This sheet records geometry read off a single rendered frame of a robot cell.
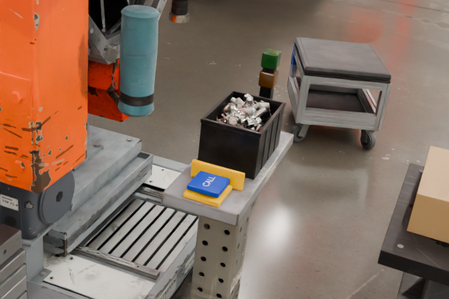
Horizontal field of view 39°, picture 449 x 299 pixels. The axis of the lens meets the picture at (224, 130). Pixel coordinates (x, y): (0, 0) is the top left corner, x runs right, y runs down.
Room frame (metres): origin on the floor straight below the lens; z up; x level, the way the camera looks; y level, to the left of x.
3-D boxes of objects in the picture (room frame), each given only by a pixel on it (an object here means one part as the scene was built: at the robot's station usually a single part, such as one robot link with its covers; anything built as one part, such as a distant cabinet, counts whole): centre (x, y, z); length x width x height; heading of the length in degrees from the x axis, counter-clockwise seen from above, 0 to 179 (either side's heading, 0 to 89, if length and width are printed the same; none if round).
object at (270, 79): (1.49, -0.09, 0.59); 0.04 x 0.04 x 0.04; 72
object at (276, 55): (1.49, -0.09, 0.64); 0.04 x 0.04 x 0.04; 72
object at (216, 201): (1.14, 0.02, 0.45); 0.08 x 0.08 x 0.01; 72
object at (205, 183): (1.14, 0.02, 0.47); 0.07 x 0.07 x 0.02; 72
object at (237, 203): (1.30, -0.03, 0.44); 0.43 x 0.17 x 0.03; 162
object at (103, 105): (1.60, 0.34, 0.48); 0.16 x 0.12 x 0.17; 72
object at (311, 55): (2.54, -0.44, 0.17); 0.43 x 0.36 x 0.34; 3
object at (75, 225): (1.62, 0.47, 0.13); 0.50 x 0.36 x 0.10; 162
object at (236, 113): (1.33, -0.04, 0.51); 0.20 x 0.14 x 0.13; 162
